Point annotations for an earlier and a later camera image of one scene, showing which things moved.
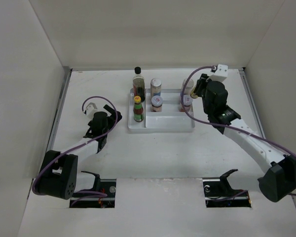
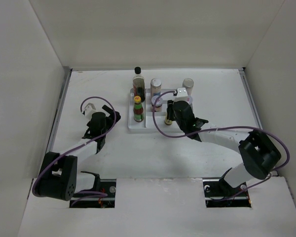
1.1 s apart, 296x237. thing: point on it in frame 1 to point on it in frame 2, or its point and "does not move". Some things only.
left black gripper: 111,118 does not move
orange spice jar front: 156,103 does not move
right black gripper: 201,83 to 169,110
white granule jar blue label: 156,84 does not move
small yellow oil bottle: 192,93 to 167,121
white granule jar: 188,89 does not move
